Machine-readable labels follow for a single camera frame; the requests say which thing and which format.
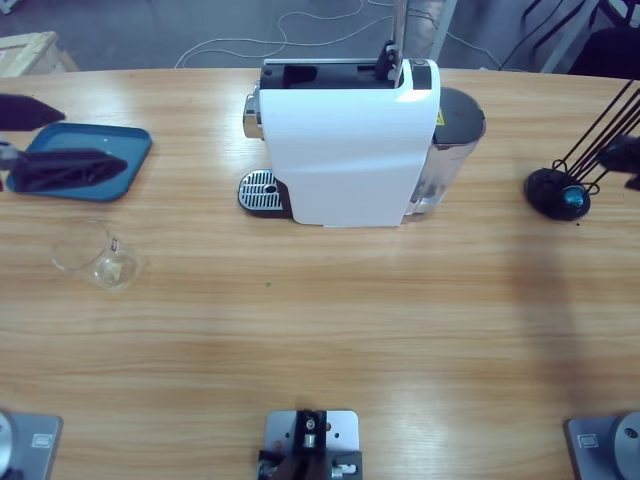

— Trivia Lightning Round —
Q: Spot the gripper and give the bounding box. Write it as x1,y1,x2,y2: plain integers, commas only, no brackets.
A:
0,92,129,194

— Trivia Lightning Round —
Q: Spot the clear drinking glass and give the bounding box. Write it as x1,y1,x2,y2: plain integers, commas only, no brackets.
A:
49,219,144,291

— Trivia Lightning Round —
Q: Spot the silver coffee machine lever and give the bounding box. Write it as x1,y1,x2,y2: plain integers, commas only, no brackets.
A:
377,0,411,89

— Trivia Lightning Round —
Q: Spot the white capsule coffee machine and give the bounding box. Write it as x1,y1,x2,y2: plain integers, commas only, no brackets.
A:
243,58,442,230

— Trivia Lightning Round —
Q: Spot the teal plastic tray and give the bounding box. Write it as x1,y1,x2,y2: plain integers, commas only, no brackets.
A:
4,122,154,204

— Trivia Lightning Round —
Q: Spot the black capsule holder with rods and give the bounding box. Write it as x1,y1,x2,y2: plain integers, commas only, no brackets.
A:
523,79,640,222

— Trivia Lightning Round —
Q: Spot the wooden crate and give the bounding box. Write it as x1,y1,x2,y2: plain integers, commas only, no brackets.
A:
0,30,81,79

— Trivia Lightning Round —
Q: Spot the black office chair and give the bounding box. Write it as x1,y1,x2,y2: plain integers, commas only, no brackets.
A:
522,0,640,81

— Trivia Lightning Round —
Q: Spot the clear water tank black lid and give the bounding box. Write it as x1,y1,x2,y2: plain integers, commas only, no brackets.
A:
404,85,487,217

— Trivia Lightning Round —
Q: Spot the black drip tray silver grate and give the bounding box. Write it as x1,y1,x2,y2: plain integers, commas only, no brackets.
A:
237,168,292,221

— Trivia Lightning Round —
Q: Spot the white metal frame leg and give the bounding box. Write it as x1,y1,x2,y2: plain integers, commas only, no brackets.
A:
428,0,459,65
541,0,601,75

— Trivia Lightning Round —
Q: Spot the black power cable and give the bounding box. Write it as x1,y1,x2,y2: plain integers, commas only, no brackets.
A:
498,0,599,70

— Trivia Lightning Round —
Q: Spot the white floor cable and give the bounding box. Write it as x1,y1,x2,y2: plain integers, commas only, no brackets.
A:
174,0,501,71

